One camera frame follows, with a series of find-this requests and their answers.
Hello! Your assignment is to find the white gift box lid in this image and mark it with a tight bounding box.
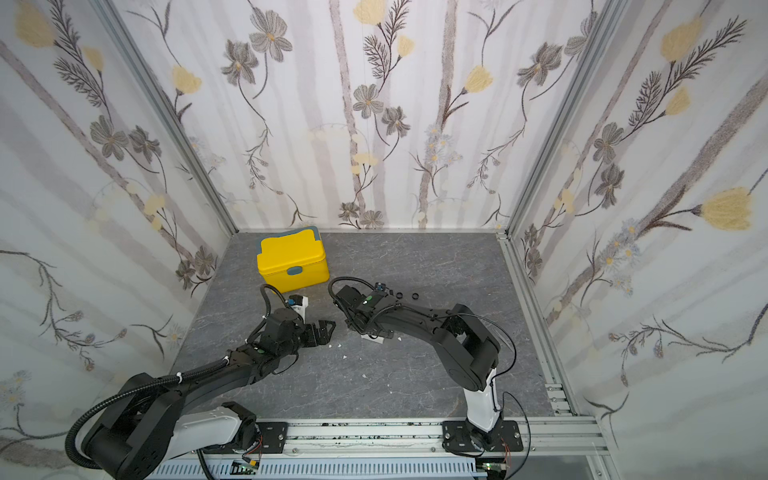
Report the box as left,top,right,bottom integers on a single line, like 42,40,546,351
361,334,384,344

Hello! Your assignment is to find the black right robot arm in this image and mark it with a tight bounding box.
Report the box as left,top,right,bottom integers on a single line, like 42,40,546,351
329,285,501,434

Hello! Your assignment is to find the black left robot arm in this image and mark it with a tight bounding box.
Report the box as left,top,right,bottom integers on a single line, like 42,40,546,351
64,307,336,479

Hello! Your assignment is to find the yellow plastic storage box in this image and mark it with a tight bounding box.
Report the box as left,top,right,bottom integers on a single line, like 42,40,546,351
257,227,330,293

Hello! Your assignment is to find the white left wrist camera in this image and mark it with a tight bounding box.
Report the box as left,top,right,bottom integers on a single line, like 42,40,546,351
287,294,309,321

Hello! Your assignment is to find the right black cable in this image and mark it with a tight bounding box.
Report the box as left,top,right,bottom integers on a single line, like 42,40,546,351
327,275,379,313

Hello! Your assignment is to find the white slotted cable duct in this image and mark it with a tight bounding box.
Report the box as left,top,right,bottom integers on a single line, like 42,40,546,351
128,458,487,480

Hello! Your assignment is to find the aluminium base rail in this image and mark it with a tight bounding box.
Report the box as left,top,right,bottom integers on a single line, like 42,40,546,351
113,416,610,460

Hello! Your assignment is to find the left black corrugated cable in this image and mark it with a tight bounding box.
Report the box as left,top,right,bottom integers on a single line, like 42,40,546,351
64,356,229,470

